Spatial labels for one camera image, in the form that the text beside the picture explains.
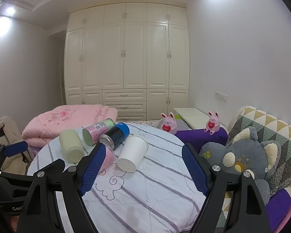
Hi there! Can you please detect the white bedside table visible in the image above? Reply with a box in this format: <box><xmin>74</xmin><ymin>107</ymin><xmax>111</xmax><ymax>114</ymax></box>
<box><xmin>173</xmin><ymin>107</ymin><xmax>227</xmax><ymax>130</ymax></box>

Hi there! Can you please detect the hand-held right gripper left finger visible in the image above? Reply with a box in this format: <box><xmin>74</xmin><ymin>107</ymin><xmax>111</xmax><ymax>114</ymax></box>
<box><xmin>17</xmin><ymin>142</ymin><xmax>107</xmax><ymax>233</ymax></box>

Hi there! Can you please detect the purple pillow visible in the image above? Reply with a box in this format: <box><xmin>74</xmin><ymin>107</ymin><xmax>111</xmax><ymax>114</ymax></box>
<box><xmin>175</xmin><ymin>126</ymin><xmax>228</xmax><ymax>151</ymax></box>

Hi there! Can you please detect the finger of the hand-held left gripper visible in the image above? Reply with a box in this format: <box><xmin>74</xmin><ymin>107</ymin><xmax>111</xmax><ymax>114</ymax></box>
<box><xmin>0</xmin><ymin>159</ymin><xmax>65</xmax><ymax>183</ymax></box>
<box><xmin>0</xmin><ymin>140</ymin><xmax>29</xmax><ymax>174</ymax></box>

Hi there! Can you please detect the purple blanket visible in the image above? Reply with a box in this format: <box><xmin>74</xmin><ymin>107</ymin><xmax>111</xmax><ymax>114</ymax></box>
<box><xmin>265</xmin><ymin>188</ymin><xmax>291</xmax><ymax>227</ymax></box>

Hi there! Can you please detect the black and blue cup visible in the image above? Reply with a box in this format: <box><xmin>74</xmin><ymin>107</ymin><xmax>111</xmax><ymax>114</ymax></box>
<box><xmin>99</xmin><ymin>122</ymin><xmax>130</xmax><ymax>150</ymax></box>

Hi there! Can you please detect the beige jacket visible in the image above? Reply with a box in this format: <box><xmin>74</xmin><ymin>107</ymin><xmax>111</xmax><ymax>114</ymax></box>
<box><xmin>0</xmin><ymin>116</ymin><xmax>36</xmax><ymax>175</ymax></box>

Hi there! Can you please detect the green and pink cup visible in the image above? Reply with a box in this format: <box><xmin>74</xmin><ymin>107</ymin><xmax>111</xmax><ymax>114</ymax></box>
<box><xmin>82</xmin><ymin>118</ymin><xmax>116</xmax><ymax>146</ymax></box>

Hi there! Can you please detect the white paper cup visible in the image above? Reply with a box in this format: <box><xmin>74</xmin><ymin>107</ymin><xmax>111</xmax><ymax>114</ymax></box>
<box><xmin>117</xmin><ymin>135</ymin><xmax>149</xmax><ymax>173</ymax></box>

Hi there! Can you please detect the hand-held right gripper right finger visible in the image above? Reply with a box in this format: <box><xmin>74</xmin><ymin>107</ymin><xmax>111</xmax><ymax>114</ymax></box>
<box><xmin>182</xmin><ymin>143</ymin><xmax>271</xmax><ymax>233</ymax></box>

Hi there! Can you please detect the white striped quilt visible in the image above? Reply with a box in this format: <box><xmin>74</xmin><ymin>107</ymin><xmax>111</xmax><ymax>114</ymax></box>
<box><xmin>27</xmin><ymin>123</ymin><xmax>231</xmax><ymax>233</ymax></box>

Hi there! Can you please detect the grey plush toy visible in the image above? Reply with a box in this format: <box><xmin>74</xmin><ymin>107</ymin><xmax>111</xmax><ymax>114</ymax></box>
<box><xmin>199</xmin><ymin>126</ymin><xmax>282</xmax><ymax>205</ymax></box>

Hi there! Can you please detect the pink folded quilt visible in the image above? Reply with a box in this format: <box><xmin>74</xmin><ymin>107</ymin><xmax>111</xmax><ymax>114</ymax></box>
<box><xmin>21</xmin><ymin>104</ymin><xmax>118</xmax><ymax>148</ymax></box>

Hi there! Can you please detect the cream plastic cup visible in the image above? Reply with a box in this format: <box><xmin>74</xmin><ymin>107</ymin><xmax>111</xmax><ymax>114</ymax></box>
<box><xmin>59</xmin><ymin>129</ymin><xmax>85</xmax><ymax>163</ymax></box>

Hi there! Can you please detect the pink bunny toy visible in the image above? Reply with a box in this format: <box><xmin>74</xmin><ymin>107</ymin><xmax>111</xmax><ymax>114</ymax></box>
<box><xmin>204</xmin><ymin>111</ymin><xmax>221</xmax><ymax>135</ymax></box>
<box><xmin>159</xmin><ymin>112</ymin><xmax>178</xmax><ymax>134</ymax></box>

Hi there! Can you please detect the cream wardrobe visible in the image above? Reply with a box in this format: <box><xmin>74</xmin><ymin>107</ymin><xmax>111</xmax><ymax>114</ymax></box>
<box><xmin>63</xmin><ymin>2</ymin><xmax>190</xmax><ymax>122</ymax></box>

